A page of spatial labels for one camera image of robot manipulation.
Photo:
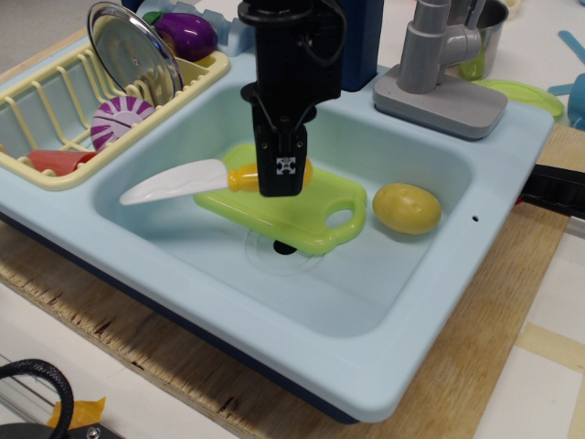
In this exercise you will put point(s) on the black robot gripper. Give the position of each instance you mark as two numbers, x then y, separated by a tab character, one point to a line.
299	61

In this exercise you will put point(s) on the toy knife yellow handle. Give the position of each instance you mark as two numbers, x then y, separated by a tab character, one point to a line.
193	178

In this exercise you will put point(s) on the green toy cutting board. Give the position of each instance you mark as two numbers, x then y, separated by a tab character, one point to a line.
329	212

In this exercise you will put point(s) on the wooden base board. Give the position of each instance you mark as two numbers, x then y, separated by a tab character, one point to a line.
508	364

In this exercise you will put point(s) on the dark blue box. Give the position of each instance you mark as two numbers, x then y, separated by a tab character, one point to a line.
364	22

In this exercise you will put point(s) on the yellow toy potato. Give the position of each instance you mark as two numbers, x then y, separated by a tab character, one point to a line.
407	209

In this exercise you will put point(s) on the purple toy eggplant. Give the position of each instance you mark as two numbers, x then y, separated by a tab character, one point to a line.
189	37

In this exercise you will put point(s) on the grey toy faucet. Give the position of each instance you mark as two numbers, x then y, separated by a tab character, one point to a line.
419	91

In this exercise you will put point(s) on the purple white toy onion half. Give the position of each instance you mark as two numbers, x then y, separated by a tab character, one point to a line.
116	117

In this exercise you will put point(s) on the silver metal pot lid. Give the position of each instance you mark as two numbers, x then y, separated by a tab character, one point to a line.
131	52

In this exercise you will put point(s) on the light blue toy sink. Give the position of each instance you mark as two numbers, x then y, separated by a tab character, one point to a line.
351	327

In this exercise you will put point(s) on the red toy cup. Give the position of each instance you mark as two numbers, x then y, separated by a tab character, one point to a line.
59	162

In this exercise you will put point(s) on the cream dish drying rack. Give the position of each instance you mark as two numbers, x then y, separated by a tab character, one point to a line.
50	108

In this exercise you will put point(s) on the green plastic plate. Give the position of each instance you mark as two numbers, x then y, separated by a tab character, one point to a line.
527	94

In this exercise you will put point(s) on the stainless steel pot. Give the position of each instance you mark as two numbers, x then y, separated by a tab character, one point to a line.
490	25

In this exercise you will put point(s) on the black clamp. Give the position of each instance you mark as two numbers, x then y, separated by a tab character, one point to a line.
557	189

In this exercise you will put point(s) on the blue plastic utensil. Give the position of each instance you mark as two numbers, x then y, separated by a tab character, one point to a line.
575	46

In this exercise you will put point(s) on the yellow tape piece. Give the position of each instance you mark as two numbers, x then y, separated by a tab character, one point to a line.
85	413

